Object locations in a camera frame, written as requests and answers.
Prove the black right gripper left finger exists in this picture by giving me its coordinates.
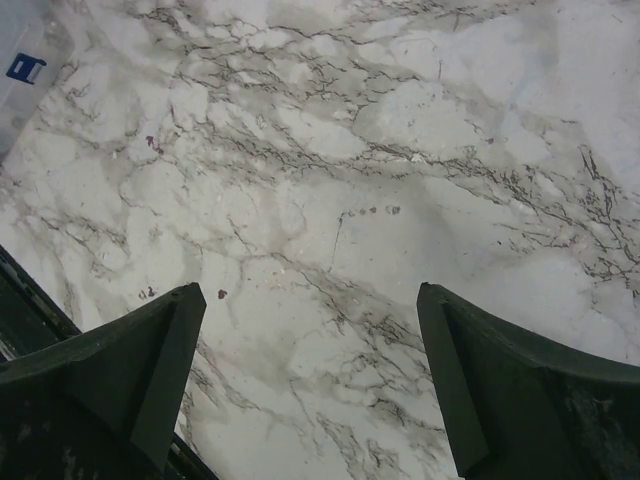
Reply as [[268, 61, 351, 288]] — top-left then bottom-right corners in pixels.
[[0, 281, 207, 480]]

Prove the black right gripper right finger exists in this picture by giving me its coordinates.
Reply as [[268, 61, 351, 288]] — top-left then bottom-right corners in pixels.
[[417, 283, 639, 479]]

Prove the clear plastic screw organizer box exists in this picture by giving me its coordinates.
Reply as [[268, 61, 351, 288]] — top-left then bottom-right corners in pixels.
[[1, 0, 73, 157]]

